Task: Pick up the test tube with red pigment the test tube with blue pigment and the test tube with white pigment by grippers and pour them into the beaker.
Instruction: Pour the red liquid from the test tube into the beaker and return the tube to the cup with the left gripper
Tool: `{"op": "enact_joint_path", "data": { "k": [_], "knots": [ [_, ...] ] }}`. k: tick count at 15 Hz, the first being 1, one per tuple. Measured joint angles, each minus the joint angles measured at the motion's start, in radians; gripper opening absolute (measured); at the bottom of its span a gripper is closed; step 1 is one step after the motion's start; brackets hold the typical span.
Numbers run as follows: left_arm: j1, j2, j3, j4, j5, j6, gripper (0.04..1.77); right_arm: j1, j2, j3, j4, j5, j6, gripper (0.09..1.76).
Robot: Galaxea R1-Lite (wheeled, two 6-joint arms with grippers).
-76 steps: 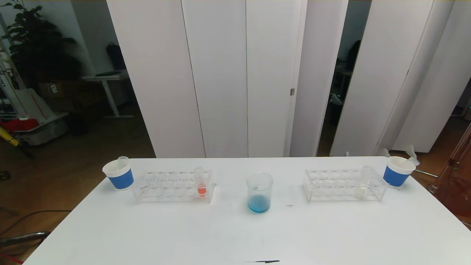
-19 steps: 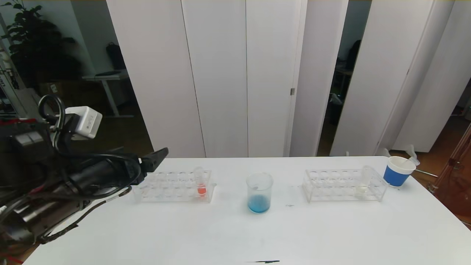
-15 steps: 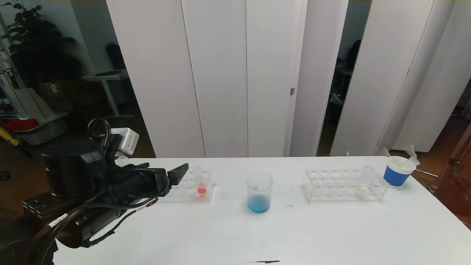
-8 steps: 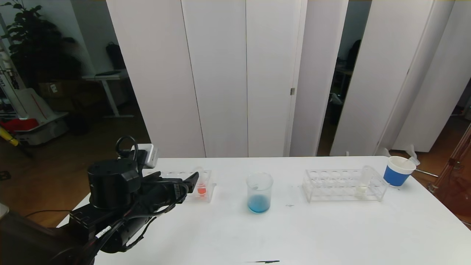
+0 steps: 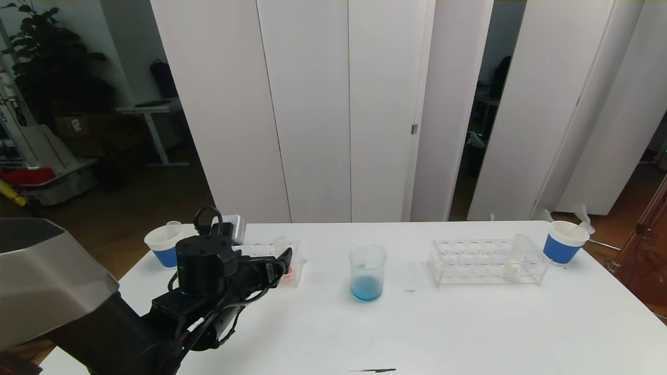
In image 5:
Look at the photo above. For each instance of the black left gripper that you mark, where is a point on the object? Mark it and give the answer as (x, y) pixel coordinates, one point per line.
(270, 270)

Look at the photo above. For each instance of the red pigment test tube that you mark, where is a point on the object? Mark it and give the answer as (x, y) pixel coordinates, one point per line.
(583, 219)
(281, 244)

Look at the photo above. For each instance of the blue pigment test tube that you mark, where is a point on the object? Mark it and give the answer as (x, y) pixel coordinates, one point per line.
(174, 228)

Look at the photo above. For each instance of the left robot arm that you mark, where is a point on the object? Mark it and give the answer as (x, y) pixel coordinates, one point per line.
(78, 312)

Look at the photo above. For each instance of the clear acrylic test tube rack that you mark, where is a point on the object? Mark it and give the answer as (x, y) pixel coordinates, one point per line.
(484, 266)
(260, 249)

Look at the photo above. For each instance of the clear plastic beaker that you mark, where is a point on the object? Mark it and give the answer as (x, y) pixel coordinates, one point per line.
(367, 289)

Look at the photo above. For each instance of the pale yellow pigment test tube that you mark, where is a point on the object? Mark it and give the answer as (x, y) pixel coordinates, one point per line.
(513, 271)

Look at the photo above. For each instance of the blue sleeved white paper cup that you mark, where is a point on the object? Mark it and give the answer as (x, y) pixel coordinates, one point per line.
(164, 255)
(560, 251)

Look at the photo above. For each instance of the white folding partition screen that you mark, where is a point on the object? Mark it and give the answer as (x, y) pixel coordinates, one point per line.
(312, 104)
(542, 104)

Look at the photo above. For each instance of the white office desk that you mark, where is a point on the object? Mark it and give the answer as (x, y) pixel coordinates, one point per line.
(151, 109)

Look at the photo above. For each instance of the black bag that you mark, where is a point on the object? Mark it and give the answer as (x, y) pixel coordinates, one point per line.
(164, 80)

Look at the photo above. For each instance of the brown cardboard box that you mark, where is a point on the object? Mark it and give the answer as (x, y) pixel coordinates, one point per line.
(86, 127)

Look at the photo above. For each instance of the white machine base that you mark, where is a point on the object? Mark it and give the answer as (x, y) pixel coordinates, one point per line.
(47, 148)

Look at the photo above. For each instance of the yellow tool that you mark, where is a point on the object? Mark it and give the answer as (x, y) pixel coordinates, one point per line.
(13, 195)

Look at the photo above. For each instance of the dark green potted plant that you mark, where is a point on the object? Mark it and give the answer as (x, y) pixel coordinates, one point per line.
(52, 62)

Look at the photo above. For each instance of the white upright machine column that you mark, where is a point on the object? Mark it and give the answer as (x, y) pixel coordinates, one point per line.
(8, 88)

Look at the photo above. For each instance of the reddish brown metal stand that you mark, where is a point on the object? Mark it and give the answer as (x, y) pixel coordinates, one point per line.
(646, 260)

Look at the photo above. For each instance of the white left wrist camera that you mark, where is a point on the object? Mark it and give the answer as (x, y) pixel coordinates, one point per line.
(234, 229)

